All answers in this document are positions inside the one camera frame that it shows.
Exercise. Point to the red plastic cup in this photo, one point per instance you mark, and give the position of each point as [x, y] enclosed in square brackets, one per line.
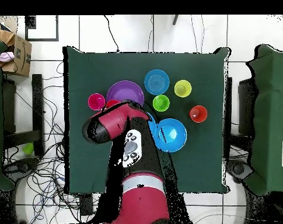
[112, 102]

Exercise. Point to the purple plastic bowl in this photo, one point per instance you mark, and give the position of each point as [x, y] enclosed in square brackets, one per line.
[124, 91]

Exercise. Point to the pink plastic cup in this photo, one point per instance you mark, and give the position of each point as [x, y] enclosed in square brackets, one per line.
[96, 101]

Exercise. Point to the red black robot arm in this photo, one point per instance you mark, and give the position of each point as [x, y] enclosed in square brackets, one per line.
[143, 205]

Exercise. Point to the green plastic cup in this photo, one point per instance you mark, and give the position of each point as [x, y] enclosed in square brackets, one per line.
[161, 103]

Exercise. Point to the small patterned blue bowl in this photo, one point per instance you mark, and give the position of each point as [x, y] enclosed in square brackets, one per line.
[156, 82]

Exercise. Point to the yellow plastic cup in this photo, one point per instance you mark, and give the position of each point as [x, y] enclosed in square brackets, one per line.
[182, 88]

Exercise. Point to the orange plastic cup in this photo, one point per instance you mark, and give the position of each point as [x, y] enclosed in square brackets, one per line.
[198, 114]

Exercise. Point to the dark green tablecloth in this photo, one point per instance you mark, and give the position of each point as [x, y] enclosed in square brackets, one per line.
[202, 163]

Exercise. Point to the black power adapter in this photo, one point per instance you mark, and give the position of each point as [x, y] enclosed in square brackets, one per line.
[86, 205]

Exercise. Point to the black cabinet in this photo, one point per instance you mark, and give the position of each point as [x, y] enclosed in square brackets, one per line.
[245, 109]

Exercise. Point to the black metal stand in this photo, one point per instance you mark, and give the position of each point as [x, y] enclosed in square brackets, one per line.
[37, 105]

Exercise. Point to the dark grey machine foot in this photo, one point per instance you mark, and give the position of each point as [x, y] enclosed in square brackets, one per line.
[22, 165]
[238, 169]

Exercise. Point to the green cup on floor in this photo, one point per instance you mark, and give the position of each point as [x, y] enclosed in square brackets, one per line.
[28, 148]

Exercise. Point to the cardboard box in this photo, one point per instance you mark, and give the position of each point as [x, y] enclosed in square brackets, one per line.
[22, 63]

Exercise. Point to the pink cloth bundle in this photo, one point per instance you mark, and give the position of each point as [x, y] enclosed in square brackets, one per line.
[6, 57]

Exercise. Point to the black square frame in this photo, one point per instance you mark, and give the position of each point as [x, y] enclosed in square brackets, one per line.
[29, 23]

